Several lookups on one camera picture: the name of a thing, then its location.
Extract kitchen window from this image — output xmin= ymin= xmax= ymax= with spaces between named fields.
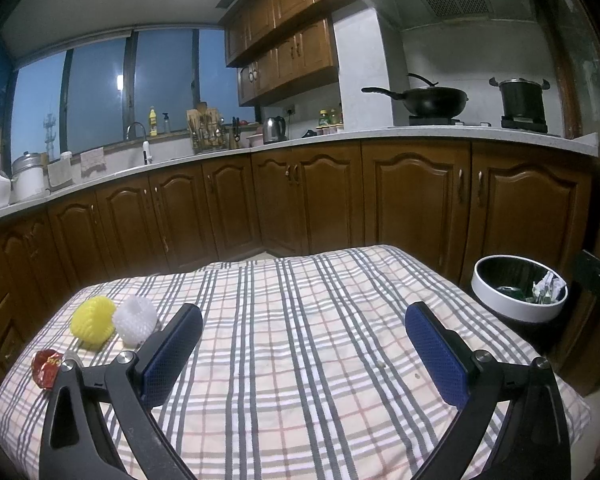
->
xmin=10 ymin=27 xmax=256 ymax=161

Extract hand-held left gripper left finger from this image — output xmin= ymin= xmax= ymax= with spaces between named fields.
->
xmin=39 ymin=302 xmax=203 ymax=480

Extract brown wooden upper cabinets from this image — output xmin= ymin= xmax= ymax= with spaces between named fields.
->
xmin=224 ymin=0 xmax=381 ymax=107

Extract white container with steel lid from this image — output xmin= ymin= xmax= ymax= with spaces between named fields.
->
xmin=11 ymin=152 xmax=48 ymax=201

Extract utensil rack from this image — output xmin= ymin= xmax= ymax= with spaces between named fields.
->
xmin=186 ymin=102 xmax=227 ymax=153

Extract steel electric kettle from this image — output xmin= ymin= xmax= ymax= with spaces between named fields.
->
xmin=262 ymin=116 xmax=288 ymax=145

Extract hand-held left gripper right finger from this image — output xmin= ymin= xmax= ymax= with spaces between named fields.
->
xmin=404 ymin=301 xmax=573 ymax=480

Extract brown wooden cabinets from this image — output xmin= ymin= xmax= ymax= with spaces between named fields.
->
xmin=224 ymin=0 xmax=381 ymax=107
xmin=0 ymin=140 xmax=593 ymax=396

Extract white round trash bin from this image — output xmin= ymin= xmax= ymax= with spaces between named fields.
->
xmin=471 ymin=255 xmax=569 ymax=323

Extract gas stove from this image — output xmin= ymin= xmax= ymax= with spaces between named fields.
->
xmin=407 ymin=115 xmax=551 ymax=134

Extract black wok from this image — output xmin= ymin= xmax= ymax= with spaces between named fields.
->
xmin=361 ymin=73 xmax=469 ymax=117

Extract grey kitchen countertop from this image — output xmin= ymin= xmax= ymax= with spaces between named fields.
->
xmin=0 ymin=129 xmax=599 ymax=228

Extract kitchen faucet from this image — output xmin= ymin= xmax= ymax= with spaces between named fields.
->
xmin=126 ymin=121 xmax=153 ymax=166

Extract black cooking pot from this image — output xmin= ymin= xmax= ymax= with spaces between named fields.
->
xmin=489 ymin=77 xmax=551 ymax=122

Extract brown wooden lower cabinets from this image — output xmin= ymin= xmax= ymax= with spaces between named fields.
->
xmin=0 ymin=140 xmax=593 ymax=396

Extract yellow foam fruit net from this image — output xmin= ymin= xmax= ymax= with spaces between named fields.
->
xmin=71 ymin=296 xmax=117 ymax=350

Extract hanging dish cloth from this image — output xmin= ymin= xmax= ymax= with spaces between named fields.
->
xmin=80 ymin=149 xmax=105 ymax=177
xmin=47 ymin=157 xmax=74 ymax=188

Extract small red wrapper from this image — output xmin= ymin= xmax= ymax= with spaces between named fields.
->
xmin=31 ymin=350 xmax=65 ymax=390

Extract crumpled white wrapper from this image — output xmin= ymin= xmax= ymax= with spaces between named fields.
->
xmin=531 ymin=271 xmax=567 ymax=305

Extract white foam fruit net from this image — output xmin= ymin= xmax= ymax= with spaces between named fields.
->
xmin=112 ymin=296 xmax=159 ymax=348

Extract plaid blanket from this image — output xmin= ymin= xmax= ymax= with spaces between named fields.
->
xmin=0 ymin=245 xmax=592 ymax=480

